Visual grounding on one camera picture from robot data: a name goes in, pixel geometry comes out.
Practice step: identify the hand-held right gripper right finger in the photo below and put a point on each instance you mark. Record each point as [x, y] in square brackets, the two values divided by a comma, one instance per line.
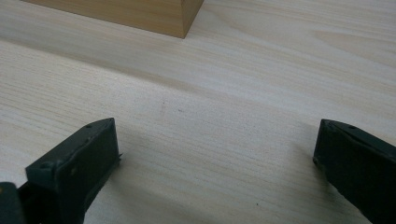
[361, 165]

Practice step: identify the light wooden box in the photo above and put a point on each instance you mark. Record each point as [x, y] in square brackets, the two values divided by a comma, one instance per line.
[149, 14]

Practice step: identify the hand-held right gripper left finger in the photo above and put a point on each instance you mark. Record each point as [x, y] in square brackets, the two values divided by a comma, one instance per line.
[77, 165]

